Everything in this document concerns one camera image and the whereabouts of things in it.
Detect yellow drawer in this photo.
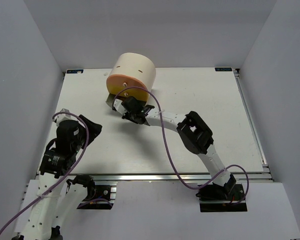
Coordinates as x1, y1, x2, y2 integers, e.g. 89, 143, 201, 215
119, 86, 149, 102

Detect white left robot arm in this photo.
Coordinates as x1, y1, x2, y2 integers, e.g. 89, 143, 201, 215
14, 112, 102, 240

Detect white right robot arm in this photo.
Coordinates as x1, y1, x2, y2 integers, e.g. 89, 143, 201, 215
114, 96, 236, 196

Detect cream drawer cabinet shell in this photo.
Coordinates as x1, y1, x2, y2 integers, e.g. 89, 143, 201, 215
108, 52, 156, 95

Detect left blue corner label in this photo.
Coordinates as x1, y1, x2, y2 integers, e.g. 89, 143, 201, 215
66, 69, 84, 74

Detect blue corner label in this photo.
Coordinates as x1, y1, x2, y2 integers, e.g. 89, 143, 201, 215
66, 69, 84, 74
214, 67, 233, 72

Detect right blue corner label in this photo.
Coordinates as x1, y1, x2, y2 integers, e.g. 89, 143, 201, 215
214, 67, 233, 72

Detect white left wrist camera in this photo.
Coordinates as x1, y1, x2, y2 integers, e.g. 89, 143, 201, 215
52, 108, 72, 127

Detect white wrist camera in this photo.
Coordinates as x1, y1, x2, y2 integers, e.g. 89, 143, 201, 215
112, 98, 126, 116
52, 108, 72, 127

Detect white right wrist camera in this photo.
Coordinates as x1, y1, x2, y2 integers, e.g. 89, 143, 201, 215
112, 98, 126, 116

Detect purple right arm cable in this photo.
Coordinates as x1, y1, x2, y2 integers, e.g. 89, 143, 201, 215
111, 86, 250, 206

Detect aluminium table front rail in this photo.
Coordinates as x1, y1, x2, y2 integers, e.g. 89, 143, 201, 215
91, 168, 273, 182

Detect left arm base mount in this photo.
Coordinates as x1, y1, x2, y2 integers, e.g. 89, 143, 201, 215
66, 174, 113, 210

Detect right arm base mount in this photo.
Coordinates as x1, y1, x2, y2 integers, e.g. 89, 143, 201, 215
195, 183, 248, 213

